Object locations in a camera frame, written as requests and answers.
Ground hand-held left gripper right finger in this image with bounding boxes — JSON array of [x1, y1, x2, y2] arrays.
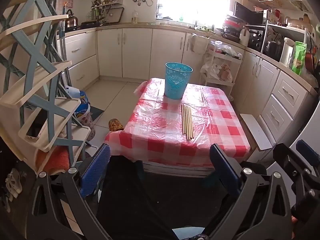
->
[[207, 144, 293, 240]]

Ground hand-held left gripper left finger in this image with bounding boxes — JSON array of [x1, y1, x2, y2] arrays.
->
[[26, 144, 112, 240]]

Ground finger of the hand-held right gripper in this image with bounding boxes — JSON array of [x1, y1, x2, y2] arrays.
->
[[296, 139, 320, 164], [272, 142, 320, 218]]

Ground blue perforated plastic bin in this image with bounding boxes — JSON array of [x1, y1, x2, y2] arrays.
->
[[164, 62, 194, 100]]

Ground orange cloth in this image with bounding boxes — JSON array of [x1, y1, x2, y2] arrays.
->
[[35, 145, 70, 173]]

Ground floral fabric bin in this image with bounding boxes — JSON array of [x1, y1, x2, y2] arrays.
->
[[76, 104, 97, 142]]

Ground white bench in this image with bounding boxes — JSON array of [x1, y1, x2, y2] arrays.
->
[[240, 114, 273, 152]]

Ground yellow patterned slipper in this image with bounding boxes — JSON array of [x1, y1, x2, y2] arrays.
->
[[108, 118, 125, 132]]

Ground white table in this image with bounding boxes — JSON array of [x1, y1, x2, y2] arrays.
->
[[135, 140, 258, 178]]

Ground person's dark trousers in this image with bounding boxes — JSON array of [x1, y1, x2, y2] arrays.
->
[[96, 155, 225, 240]]

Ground red checked plastic tablecloth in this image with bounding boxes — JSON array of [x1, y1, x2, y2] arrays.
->
[[104, 77, 251, 167]]

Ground dark smartphone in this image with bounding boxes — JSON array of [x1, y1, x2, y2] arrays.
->
[[26, 110, 49, 140]]

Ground white crumpled cloth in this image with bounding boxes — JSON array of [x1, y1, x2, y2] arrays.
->
[[5, 169, 23, 201]]

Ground white trolley cart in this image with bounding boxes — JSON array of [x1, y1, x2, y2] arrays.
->
[[200, 40, 243, 101]]

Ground green snack bag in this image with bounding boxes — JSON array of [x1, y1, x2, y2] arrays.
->
[[291, 41, 308, 76]]

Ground white electric kettle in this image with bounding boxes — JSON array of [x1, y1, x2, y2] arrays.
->
[[280, 38, 296, 67]]

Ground black countertop oven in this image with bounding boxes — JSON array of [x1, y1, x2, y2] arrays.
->
[[246, 25, 267, 52]]

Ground cream base cabinets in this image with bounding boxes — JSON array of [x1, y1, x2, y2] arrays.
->
[[56, 26, 313, 146]]

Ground stack of pots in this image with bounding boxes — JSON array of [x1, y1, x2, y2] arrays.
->
[[221, 16, 247, 43]]

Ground black microwave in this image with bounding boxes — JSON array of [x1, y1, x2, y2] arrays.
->
[[234, 2, 266, 26]]

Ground beige kitchen countertop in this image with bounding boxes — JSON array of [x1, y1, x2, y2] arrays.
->
[[60, 21, 320, 93]]

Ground steel kettle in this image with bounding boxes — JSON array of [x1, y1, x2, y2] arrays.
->
[[65, 9, 79, 29]]

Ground kitchen window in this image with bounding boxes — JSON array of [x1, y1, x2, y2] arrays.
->
[[157, 0, 232, 22]]

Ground white wire basket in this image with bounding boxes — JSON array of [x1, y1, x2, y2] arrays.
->
[[259, 0, 283, 8]]

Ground wall utensil rack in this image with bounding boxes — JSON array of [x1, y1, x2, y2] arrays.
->
[[90, 0, 124, 22]]

